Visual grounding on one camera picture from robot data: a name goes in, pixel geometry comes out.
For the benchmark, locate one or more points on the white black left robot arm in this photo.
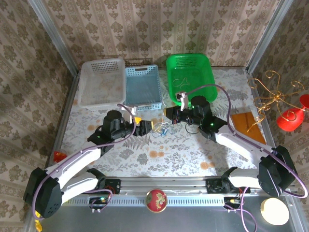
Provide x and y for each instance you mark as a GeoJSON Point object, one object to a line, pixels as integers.
{"type": "Point", "coordinates": [72, 159]}

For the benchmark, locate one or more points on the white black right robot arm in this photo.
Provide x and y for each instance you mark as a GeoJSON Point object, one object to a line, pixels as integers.
{"type": "Point", "coordinates": [236, 145]}

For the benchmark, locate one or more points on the orange flat board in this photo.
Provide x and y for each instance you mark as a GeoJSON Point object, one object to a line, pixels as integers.
{"type": "Point", "coordinates": [243, 120]}

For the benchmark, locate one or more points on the green plastic basket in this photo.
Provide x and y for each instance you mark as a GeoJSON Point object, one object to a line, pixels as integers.
{"type": "Point", "coordinates": [193, 70]}

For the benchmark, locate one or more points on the black left connector box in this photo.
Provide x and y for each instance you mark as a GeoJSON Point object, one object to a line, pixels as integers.
{"type": "Point", "coordinates": [96, 200]}

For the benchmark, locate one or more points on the floral tablecloth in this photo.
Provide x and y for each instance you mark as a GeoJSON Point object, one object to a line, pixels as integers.
{"type": "Point", "coordinates": [144, 166]}

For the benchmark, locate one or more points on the white plastic basket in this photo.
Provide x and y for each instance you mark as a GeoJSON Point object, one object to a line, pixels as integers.
{"type": "Point", "coordinates": [101, 82]}

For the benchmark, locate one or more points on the red gold patterned ball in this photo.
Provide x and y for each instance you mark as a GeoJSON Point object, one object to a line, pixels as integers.
{"type": "Point", "coordinates": [156, 200]}

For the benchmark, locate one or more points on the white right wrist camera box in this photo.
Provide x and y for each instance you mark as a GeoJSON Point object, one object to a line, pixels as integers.
{"type": "Point", "coordinates": [183, 99]}

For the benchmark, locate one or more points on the black right connector box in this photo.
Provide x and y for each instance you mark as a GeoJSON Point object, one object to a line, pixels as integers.
{"type": "Point", "coordinates": [231, 201]}

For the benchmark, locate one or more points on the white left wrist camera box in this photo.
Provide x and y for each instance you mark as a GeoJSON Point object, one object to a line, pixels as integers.
{"type": "Point", "coordinates": [131, 110]}

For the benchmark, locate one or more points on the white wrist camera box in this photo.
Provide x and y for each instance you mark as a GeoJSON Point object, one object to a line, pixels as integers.
{"type": "Point", "coordinates": [183, 99]}
{"type": "Point", "coordinates": [131, 110]}

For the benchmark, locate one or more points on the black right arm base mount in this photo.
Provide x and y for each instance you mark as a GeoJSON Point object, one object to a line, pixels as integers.
{"type": "Point", "coordinates": [212, 186]}

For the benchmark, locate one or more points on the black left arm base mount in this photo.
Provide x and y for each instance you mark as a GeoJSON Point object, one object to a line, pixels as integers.
{"type": "Point", "coordinates": [113, 186]}

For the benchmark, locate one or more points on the large red hanging ornament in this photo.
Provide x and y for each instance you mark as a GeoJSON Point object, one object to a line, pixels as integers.
{"type": "Point", "coordinates": [289, 120]}

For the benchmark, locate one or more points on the black connector box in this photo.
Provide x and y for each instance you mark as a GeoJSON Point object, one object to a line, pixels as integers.
{"type": "Point", "coordinates": [96, 200]}
{"type": "Point", "coordinates": [231, 201]}

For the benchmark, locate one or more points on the red item in clear cup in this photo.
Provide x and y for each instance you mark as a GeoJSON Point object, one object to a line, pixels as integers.
{"type": "Point", "coordinates": [58, 157]}

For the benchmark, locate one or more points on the cream round disc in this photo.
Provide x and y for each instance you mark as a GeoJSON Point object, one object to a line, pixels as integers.
{"type": "Point", "coordinates": [275, 211]}

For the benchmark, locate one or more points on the aluminium frame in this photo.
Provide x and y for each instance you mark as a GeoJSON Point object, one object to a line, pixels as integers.
{"type": "Point", "coordinates": [164, 183]}

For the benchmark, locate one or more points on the small red hanging ornament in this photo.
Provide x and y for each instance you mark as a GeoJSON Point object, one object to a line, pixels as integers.
{"type": "Point", "coordinates": [306, 101]}

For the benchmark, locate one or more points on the light blue plastic basket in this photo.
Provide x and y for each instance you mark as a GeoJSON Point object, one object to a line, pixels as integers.
{"type": "Point", "coordinates": [142, 84]}

